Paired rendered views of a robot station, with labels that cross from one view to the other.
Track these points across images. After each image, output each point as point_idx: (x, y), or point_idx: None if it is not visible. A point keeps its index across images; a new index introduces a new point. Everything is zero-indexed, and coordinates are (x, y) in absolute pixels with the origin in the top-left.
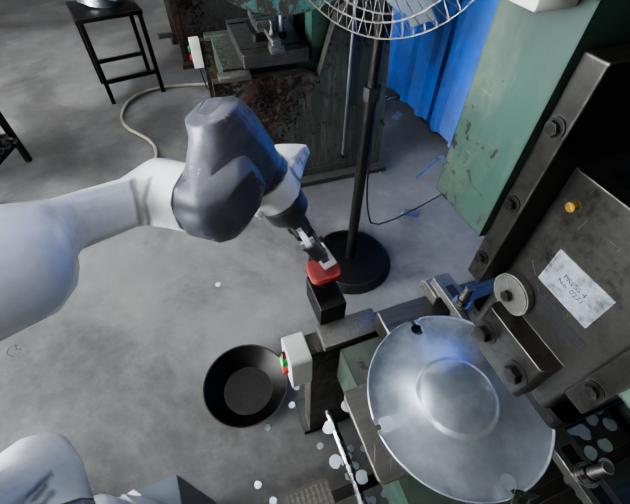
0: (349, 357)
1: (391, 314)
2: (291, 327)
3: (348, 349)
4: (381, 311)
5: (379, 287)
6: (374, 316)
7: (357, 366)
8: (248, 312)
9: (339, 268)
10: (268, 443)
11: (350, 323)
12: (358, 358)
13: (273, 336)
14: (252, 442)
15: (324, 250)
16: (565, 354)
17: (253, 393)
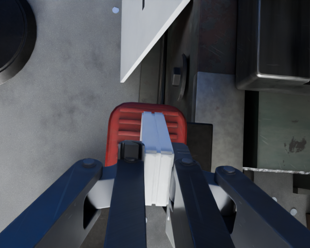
0: (276, 160)
1: (274, 51)
2: (40, 150)
3: (262, 154)
4: (261, 66)
5: (37, 18)
6: (217, 76)
7: (295, 155)
8: None
9: (165, 108)
10: (158, 224)
11: (214, 125)
12: (283, 146)
13: (42, 177)
14: (151, 240)
15: (226, 179)
16: None
17: (101, 224)
